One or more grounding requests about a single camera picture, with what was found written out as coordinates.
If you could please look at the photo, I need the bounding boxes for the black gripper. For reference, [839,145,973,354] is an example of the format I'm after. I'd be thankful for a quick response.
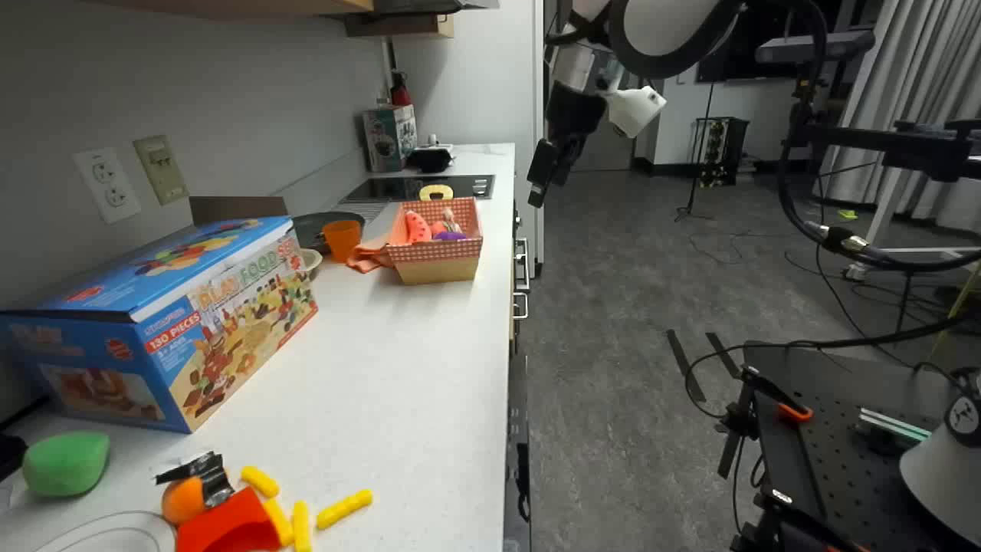
[523,82,612,212]

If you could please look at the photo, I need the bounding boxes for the pink checkered basket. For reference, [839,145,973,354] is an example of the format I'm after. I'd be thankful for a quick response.
[382,195,487,287]

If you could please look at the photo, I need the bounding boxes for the purple toy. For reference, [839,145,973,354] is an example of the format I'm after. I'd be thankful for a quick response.
[430,206,470,245]

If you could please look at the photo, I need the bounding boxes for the black induction cooktop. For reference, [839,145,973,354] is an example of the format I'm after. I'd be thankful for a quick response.
[341,170,497,206]

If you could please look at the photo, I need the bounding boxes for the pink soft toy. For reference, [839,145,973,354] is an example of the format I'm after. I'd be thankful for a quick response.
[397,206,437,245]

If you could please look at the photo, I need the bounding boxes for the grey printed box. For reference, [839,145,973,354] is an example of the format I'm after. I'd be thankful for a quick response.
[358,105,419,175]

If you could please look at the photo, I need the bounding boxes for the red bottle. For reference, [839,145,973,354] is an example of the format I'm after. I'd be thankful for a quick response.
[385,68,416,109]

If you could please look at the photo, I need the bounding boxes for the black light stand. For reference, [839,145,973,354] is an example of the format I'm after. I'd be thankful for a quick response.
[670,85,753,224]

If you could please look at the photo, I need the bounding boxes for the orange cloth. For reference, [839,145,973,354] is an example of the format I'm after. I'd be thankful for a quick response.
[342,238,395,276]

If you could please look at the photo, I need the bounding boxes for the orange cup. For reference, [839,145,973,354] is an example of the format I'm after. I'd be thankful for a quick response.
[318,217,367,264]

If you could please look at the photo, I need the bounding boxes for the black floor tape strip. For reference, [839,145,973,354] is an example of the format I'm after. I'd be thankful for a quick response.
[664,324,707,405]
[701,328,743,380]

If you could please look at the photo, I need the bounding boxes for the dark bowl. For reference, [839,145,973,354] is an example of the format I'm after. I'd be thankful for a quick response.
[291,209,367,247]

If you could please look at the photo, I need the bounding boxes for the small cream bowl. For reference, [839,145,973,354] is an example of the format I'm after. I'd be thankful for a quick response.
[296,245,329,285]

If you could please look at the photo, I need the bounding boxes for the wooden base cabinet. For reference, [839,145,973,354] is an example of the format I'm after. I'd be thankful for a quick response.
[504,203,537,552]

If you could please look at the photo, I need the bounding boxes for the wooden upper cabinet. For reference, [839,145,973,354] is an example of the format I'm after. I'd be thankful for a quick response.
[95,0,378,21]

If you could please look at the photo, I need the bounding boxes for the blue toy food box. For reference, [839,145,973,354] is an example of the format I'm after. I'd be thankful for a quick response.
[0,212,323,436]

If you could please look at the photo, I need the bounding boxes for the yellow toy fry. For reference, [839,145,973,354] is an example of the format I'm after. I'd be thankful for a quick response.
[238,462,281,503]
[256,491,296,547]
[313,488,378,534]
[287,497,318,552]

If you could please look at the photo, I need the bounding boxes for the white metal stand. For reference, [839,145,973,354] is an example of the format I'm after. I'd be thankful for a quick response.
[839,166,981,285]

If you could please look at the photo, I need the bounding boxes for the grey curtain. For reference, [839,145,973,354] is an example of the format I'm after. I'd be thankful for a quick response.
[816,0,981,238]

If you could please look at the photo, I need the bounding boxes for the teal stick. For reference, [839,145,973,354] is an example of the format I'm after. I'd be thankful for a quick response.
[856,405,935,443]

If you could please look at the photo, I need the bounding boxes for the black perforated table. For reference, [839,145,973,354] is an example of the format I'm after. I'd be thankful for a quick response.
[738,340,981,552]

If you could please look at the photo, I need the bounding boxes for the black toy packet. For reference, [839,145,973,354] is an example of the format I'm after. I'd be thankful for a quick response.
[152,446,235,508]

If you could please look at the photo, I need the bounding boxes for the red toy fries container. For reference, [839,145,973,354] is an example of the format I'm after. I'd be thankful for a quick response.
[176,483,276,552]

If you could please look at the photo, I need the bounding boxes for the orange toy ball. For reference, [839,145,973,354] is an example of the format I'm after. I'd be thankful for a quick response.
[160,475,208,527]

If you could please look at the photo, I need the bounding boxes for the white cone with dial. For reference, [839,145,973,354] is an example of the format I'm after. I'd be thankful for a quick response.
[897,369,981,547]

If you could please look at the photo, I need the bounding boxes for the green sponge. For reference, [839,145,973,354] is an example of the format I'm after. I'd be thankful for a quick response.
[22,430,113,503]

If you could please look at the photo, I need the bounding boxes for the white plate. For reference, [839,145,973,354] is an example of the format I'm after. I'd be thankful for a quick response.
[33,508,179,552]

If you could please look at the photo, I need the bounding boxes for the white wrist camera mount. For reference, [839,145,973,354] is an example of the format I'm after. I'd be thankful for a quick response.
[549,40,603,98]

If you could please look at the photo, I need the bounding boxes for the black wall monitor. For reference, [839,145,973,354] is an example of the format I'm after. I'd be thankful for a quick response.
[697,0,852,85]

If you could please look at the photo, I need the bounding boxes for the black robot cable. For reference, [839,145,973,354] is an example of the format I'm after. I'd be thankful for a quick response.
[777,0,981,276]

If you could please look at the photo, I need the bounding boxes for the black stereo camera bar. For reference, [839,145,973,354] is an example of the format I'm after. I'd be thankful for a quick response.
[751,27,877,70]

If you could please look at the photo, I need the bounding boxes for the black clamp with orange handle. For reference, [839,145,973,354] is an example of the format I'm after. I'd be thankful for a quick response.
[714,362,818,483]

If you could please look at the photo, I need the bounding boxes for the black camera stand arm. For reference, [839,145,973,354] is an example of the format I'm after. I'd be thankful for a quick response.
[783,57,981,186]

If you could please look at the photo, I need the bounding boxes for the beige wall switch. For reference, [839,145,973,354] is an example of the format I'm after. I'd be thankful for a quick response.
[131,130,192,209]

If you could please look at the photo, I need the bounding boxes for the white wall outlet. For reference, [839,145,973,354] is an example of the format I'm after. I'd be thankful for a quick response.
[72,145,145,225]

